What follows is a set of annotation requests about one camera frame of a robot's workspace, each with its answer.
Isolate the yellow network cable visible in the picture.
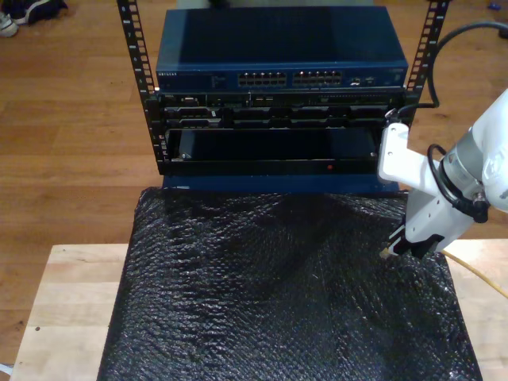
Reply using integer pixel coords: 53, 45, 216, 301
379, 248, 508, 301

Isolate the black bubble mat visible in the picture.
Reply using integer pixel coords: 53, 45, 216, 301
97, 187, 483, 381

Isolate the black rack server unit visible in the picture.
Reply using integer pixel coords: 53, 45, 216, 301
144, 90, 418, 131

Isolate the dark shoe with white stripe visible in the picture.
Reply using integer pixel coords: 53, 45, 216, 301
8, 0, 69, 25

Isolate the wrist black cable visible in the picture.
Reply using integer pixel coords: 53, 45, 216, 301
426, 143, 490, 224

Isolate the black perforated rack post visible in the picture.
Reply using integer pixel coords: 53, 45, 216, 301
391, 0, 452, 175
116, 0, 167, 175

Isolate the arm dark camera cable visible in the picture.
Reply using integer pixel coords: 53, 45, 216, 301
387, 21, 508, 120

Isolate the blue network switch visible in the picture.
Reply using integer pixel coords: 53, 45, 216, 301
155, 6, 410, 93

